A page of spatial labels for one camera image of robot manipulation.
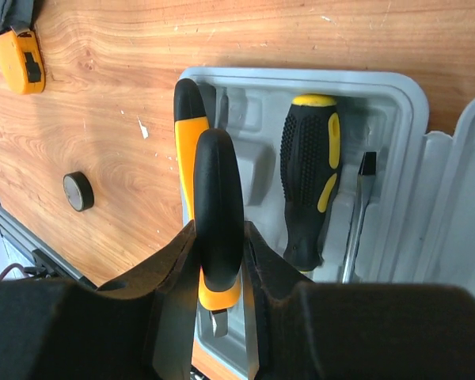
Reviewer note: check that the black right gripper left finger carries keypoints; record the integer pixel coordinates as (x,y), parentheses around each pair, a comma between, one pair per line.
(166,283)

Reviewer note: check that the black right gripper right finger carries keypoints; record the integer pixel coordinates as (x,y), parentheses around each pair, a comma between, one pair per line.
(275,342)

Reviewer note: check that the orange black pliers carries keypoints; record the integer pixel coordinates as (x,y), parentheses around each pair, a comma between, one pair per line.
(212,191)

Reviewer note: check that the black yellow thick screwdriver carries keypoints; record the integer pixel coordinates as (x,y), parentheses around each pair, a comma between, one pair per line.
(309,169)

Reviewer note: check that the black yellow slim screwdriver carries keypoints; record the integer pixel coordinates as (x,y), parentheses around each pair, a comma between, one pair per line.
(364,186)

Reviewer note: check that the grey plastic tool case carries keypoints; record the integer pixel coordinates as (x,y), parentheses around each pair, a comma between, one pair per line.
(419,226)

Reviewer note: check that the black tape roll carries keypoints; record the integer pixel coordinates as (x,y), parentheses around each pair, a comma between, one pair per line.
(78,191)

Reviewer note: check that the orange tape measure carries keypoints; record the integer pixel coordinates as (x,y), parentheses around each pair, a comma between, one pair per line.
(21,62)

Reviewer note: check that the dark grey checked cloth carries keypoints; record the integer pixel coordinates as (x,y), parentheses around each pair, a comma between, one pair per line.
(18,15)

